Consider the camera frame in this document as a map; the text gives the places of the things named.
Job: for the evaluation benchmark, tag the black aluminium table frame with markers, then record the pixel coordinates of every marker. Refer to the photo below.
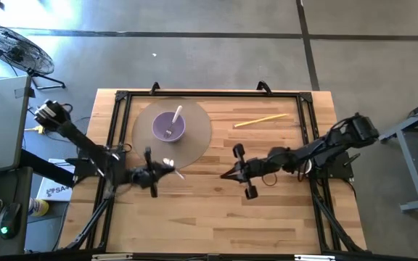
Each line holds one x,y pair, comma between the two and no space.
212,94

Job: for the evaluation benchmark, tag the yellow chopstick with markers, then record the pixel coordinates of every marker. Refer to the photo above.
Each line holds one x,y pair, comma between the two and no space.
261,120

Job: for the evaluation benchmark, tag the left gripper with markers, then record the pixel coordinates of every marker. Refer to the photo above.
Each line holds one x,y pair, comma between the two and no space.
143,175

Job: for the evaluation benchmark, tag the black bar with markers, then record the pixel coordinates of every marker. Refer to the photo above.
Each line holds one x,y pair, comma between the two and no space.
45,166

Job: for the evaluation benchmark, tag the black floor fan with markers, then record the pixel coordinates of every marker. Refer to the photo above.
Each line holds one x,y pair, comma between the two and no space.
13,49

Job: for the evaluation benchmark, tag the grey metal table frame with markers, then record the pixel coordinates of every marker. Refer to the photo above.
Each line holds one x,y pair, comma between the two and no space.
412,170

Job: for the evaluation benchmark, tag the yellow power plug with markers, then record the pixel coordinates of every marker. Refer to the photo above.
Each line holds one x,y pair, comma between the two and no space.
39,129

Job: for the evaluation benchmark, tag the yellow bottle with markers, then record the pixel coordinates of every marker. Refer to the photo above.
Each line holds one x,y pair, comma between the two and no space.
40,207

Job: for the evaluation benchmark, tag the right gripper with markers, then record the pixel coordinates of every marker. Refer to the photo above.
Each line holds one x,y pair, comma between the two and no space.
256,168

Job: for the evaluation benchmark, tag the pale purple bowl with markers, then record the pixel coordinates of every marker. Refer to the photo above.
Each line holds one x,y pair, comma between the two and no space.
158,127

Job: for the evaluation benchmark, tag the white cardboard box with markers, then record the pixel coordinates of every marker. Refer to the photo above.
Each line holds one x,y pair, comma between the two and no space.
54,190

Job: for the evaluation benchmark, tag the dark desk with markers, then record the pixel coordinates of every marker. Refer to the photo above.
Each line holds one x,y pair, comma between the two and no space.
20,181

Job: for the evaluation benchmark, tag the white spoon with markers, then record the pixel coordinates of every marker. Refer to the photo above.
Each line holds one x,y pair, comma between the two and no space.
168,161

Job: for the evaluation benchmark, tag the black computer mouse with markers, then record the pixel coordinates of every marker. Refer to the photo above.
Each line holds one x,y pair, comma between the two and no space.
9,219

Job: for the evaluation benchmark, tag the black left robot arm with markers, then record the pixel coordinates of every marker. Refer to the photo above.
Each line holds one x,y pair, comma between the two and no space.
82,141

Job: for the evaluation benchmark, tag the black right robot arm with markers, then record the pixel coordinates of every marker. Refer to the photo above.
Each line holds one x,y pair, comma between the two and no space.
339,139

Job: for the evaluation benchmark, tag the round grey placemat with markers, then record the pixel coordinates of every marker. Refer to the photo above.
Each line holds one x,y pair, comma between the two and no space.
198,137

